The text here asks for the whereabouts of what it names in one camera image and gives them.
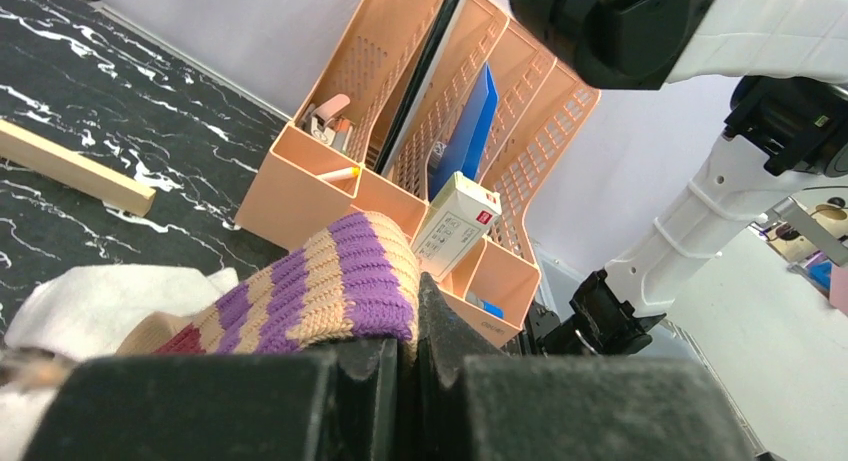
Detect small items in tray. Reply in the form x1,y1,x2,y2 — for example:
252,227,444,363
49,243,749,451
295,93,362,186

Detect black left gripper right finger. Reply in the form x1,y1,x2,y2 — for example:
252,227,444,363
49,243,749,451
413,275,754,460

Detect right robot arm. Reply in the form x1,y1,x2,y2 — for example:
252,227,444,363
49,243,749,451
509,0,847,355

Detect blue folder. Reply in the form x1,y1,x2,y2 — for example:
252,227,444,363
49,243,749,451
428,62,499,201

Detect peach plastic file rack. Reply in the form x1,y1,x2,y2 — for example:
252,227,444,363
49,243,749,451
305,0,600,262

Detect maroon beige purple striped sock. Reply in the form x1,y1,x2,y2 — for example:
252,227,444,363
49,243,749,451
117,212,421,355

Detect white sock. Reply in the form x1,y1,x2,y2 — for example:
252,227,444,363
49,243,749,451
1,264,238,460

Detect small white box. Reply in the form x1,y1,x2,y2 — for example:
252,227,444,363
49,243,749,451
412,171,502,282

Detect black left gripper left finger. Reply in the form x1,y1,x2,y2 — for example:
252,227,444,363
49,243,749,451
24,340,399,460

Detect blue capped bottle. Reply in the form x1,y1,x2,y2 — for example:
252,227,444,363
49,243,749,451
465,292,504,319

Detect peach desk organizer tray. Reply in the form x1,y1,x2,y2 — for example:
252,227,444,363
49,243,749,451
235,123,541,347

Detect wooden hanger stand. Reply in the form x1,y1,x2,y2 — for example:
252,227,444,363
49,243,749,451
1,120,156,217

